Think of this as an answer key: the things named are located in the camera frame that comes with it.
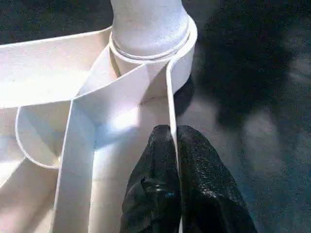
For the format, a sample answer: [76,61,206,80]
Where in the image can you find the white plastic table leg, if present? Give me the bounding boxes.
[110,0,192,60]

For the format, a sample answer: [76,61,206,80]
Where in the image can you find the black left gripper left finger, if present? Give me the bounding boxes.
[121,125,182,233]

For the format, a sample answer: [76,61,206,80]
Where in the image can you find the white plastic table top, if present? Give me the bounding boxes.
[0,17,198,233]

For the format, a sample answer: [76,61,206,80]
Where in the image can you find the black work mat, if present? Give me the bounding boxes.
[0,0,311,233]

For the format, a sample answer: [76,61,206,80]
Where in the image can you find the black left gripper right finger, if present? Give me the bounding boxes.
[176,125,258,233]

